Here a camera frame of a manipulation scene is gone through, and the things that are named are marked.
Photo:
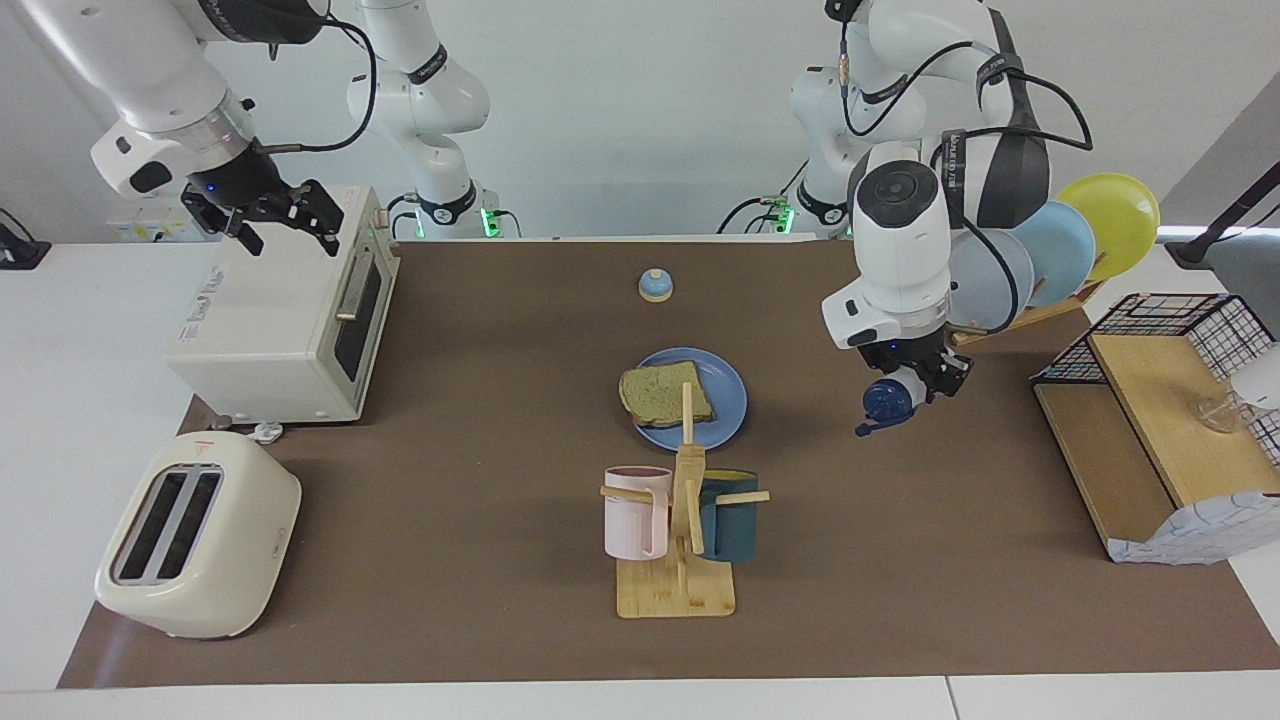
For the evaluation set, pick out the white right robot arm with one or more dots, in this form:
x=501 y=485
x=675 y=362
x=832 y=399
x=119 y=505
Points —
x=140 y=70

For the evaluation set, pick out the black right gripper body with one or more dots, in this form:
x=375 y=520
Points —
x=240 y=190

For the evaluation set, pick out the grey plate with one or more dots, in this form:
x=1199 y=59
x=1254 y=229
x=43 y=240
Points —
x=985 y=285

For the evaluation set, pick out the cream two-slot toaster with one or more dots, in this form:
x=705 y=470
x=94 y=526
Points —
x=240 y=540

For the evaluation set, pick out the wooden plate rack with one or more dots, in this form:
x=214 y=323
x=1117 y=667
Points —
x=1040 y=315

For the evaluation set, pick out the pink mug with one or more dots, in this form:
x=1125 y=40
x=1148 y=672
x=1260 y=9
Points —
x=630 y=520

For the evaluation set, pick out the white bottle with blue cap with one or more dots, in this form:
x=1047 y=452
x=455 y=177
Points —
x=888 y=402

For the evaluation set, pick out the white box with labels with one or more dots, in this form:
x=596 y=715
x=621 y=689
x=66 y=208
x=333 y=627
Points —
x=140 y=232

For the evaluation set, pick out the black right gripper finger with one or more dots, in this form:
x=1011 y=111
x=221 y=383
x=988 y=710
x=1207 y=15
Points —
x=322 y=210
x=246 y=232

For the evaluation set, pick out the black stand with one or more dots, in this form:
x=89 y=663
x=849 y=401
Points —
x=1215 y=232

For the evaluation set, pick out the brown table mat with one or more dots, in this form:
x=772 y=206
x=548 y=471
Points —
x=480 y=420

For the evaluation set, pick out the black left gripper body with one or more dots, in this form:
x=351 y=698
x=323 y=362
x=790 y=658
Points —
x=895 y=352

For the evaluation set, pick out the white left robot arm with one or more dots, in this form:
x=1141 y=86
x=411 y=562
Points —
x=905 y=250

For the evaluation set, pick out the clear glass cup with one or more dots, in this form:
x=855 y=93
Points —
x=1218 y=415

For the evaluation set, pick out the blue round plate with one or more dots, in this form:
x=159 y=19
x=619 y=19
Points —
x=725 y=400

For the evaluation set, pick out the toasted bread slice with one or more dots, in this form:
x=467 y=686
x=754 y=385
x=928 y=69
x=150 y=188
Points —
x=665 y=395

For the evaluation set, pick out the yellow plate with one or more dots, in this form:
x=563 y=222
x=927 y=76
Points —
x=1120 y=215

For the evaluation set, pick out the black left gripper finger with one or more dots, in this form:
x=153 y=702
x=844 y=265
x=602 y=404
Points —
x=950 y=375

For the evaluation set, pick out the teal mug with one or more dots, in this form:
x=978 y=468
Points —
x=735 y=530

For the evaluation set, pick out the light blue plate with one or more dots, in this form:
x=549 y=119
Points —
x=1065 y=250

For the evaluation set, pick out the wooden mug tree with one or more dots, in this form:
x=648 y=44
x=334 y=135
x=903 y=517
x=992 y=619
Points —
x=675 y=595

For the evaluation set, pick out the white toaster oven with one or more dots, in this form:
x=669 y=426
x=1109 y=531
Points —
x=260 y=340

